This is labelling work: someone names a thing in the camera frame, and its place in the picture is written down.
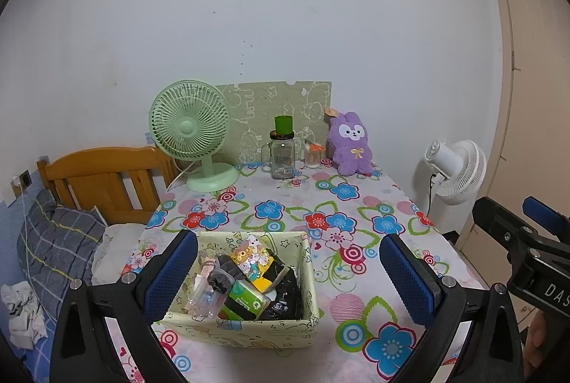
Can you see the wooden bed headboard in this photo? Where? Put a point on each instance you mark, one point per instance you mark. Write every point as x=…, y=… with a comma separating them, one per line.
x=98, y=182

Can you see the person's right hand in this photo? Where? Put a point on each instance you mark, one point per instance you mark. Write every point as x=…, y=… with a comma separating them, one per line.
x=536, y=338

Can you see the floral tablecloth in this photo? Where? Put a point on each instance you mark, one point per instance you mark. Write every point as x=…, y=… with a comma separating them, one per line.
x=311, y=205

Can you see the clear bottle pink cap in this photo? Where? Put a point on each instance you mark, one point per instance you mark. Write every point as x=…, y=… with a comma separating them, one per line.
x=202, y=298

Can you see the cartoon tissue pack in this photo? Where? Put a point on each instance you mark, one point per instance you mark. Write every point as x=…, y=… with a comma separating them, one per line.
x=249, y=263

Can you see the green tissue pack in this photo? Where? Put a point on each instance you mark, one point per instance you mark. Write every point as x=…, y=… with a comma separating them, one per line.
x=245, y=300

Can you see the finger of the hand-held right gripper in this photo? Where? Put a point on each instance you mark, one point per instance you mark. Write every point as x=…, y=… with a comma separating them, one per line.
x=498, y=223
x=541, y=209

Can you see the printed fabric storage box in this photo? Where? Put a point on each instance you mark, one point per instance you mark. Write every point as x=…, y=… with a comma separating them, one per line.
x=249, y=334

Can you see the small jar orange lid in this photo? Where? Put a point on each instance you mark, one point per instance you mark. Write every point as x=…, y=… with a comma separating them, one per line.
x=313, y=158

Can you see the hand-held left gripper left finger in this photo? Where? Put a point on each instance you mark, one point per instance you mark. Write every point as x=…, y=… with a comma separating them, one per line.
x=169, y=276

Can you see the green printed board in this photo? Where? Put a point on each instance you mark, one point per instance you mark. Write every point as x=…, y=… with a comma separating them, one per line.
x=267, y=98

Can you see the white bedding cloth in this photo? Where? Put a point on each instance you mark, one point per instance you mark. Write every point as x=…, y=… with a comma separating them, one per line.
x=115, y=249

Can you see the white standing fan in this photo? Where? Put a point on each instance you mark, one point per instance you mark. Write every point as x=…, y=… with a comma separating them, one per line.
x=463, y=174

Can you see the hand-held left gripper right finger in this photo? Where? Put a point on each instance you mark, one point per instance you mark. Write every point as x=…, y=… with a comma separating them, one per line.
x=409, y=285

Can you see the glass jar mug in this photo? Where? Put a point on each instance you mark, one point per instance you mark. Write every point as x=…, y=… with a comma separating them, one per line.
x=281, y=162

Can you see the purple plush bunny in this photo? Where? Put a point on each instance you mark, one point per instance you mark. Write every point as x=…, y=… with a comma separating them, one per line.
x=352, y=151

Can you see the green desk fan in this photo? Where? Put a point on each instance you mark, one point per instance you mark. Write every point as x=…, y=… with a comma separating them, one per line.
x=187, y=129

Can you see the blue bed sheet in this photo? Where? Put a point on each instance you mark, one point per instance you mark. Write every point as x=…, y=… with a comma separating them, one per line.
x=44, y=360

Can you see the grey plaid pillow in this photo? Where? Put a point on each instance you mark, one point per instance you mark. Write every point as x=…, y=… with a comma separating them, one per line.
x=58, y=240

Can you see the green plastic cup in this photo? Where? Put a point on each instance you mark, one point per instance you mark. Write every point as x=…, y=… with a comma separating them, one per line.
x=283, y=125

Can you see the wall outlet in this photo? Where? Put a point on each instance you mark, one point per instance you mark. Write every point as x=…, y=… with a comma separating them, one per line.
x=25, y=179

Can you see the crumpled white cloth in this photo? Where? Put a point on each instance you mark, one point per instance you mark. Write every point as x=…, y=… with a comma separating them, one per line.
x=22, y=312

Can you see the black plastic bag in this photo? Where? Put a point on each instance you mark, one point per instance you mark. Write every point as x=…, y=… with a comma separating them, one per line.
x=285, y=298

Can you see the grey sock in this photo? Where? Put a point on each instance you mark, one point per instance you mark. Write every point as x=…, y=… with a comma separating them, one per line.
x=222, y=276

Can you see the beige door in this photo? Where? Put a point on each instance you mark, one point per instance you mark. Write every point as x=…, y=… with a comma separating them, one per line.
x=534, y=98

